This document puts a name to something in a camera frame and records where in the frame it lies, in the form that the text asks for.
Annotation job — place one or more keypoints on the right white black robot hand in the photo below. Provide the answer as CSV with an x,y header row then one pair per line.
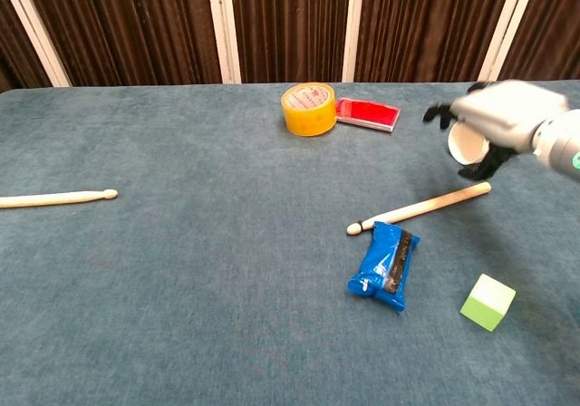
x,y
507,111

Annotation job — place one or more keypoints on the wooden drumstick black-ringed tip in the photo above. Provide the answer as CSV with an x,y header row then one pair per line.
x,y
421,207

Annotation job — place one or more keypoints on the light wooden drumstick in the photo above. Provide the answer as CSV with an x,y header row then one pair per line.
x,y
54,199

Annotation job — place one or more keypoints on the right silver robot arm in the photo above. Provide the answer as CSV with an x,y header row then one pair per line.
x,y
562,147

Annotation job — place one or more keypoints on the white paper cup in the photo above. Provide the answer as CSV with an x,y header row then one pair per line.
x,y
466,145

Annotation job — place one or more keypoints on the red and white flat box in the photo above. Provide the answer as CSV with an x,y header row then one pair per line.
x,y
367,112

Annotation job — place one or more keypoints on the light green cube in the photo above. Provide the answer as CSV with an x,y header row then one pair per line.
x,y
487,304

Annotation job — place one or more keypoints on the yellow packing tape roll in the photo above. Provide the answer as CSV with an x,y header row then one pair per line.
x,y
308,120

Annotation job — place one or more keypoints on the blue snack packet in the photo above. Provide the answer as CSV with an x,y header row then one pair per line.
x,y
376,265

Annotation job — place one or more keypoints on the teal table cloth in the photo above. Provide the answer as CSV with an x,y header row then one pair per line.
x,y
181,288

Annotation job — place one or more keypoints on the dark brown curtain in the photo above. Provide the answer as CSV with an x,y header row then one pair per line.
x,y
136,25

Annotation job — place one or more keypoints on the white screen frame post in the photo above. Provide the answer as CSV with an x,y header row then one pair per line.
x,y
353,25
36,30
224,30
507,25

